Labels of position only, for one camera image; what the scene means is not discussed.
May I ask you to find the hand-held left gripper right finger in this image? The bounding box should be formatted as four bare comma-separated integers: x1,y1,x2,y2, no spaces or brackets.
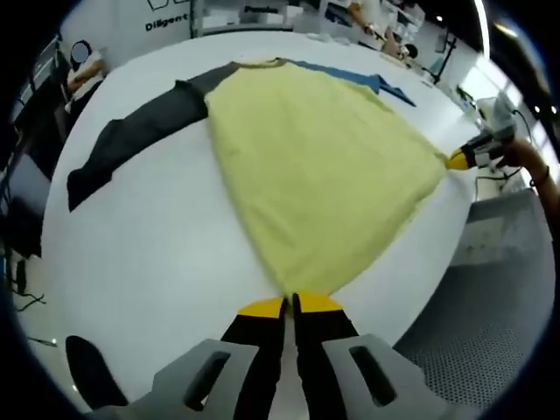
291,291,482,420

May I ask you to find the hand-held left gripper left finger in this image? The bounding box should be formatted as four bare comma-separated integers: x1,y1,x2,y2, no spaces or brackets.
85,295,288,420

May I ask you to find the yellow garment with contrast sleeves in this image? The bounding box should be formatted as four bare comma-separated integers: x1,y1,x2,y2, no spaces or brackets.
66,56,450,299

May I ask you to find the person's right hand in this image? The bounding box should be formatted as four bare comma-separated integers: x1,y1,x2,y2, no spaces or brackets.
496,137,537,174

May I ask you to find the black tripod stand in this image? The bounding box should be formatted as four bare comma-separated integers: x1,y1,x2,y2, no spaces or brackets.
430,37,459,82

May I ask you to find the grey mesh office chair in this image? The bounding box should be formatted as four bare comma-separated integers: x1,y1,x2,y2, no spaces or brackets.
393,192,557,413

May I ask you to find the black oval device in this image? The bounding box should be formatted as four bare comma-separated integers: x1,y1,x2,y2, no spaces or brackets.
65,335,130,410

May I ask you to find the grey storage shelf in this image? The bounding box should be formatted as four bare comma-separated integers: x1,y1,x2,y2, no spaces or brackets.
190,0,308,37

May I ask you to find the white pillar with logo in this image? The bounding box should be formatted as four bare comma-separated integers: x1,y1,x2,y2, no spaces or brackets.
102,0,194,72

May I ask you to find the thin wrist bracelet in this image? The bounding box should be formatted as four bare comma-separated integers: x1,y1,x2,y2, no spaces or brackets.
529,164,551,188

